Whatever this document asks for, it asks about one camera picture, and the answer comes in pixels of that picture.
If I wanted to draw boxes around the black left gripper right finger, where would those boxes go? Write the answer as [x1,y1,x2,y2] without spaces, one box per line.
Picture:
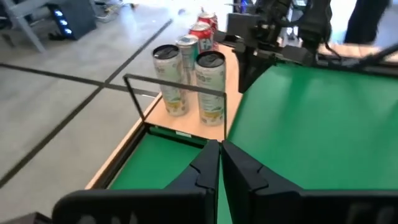
[220,139,398,224]

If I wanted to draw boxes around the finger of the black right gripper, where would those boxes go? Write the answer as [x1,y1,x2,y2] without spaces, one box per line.
[238,54,254,94]
[252,55,271,85]

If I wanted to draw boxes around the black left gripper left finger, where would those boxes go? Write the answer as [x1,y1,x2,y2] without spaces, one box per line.
[52,139,221,224]

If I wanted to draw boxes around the white Celsius can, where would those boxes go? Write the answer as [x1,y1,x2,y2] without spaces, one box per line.
[151,44,190,118]
[195,50,227,127]

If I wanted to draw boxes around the red Fanta can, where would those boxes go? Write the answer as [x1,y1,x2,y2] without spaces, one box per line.
[188,21,215,54]

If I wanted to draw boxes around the blue silver energy drink can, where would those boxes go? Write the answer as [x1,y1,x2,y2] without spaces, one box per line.
[175,34,200,85]

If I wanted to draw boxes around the red Coca-Cola can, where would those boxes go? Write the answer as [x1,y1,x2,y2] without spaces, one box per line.
[197,11,220,32]

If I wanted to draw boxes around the green table mat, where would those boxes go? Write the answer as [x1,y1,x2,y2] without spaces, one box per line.
[108,62,398,224]

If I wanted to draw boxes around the person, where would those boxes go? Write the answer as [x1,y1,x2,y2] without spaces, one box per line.
[343,0,391,44]

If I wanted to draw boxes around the black computer blue lights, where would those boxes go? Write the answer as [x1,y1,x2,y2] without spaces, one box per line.
[46,0,97,40]

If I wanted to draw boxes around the black metal shelf frame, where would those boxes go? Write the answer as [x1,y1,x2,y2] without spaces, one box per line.
[123,73,228,141]

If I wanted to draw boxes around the grey furniture frame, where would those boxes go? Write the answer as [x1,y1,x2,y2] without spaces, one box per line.
[0,0,50,54]

